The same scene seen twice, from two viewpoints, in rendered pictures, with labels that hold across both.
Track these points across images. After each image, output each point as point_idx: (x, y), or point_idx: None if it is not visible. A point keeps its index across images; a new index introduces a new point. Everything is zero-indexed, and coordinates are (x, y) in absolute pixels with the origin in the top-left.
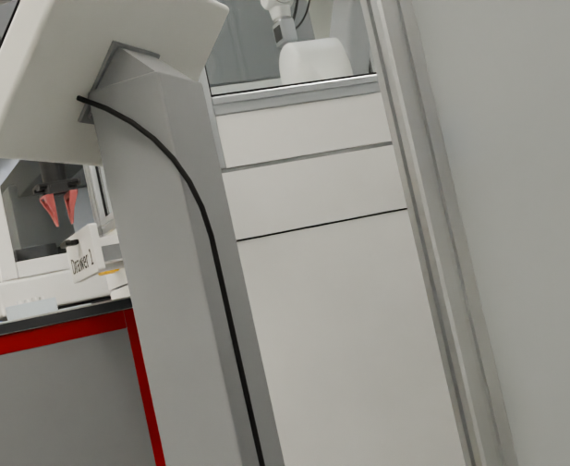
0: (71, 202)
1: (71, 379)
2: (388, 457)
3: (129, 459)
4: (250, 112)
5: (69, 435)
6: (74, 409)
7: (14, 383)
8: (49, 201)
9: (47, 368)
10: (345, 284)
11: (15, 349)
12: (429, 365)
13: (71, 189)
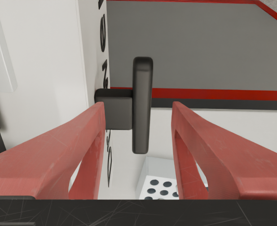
0: (68, 135)
1: (154, 63)
2: None
3: (111, 23)
4: None
5: (166, 38)
6: (157, 48)
7: (230, 69)
8: (261, 152)
9: (185, 73)
10: None
11: (232, 90)
12: None
13: (1, 205)
